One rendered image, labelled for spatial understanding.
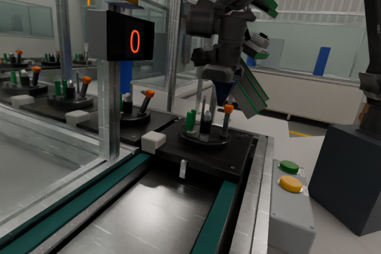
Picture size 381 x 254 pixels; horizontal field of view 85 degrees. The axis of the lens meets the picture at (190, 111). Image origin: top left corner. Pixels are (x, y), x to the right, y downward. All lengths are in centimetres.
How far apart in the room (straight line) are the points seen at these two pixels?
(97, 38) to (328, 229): 59
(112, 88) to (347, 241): 56
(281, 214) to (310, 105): 410
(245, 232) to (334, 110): 423
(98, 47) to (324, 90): 425
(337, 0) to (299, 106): 538
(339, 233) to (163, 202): 38
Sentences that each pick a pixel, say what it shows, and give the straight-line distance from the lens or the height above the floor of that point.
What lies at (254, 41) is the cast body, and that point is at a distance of 77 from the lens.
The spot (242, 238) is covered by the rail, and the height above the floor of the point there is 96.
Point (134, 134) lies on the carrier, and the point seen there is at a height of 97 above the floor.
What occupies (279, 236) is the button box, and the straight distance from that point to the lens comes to 42.
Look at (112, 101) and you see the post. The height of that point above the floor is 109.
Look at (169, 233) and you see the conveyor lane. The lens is 39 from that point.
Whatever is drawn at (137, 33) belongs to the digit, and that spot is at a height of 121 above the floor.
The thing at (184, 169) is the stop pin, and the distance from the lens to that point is 47.
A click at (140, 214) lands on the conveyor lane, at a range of 42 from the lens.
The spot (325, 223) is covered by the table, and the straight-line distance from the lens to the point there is 61.
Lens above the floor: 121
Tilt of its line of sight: 17 degrees down
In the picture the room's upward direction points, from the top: 7 degrees clockwise
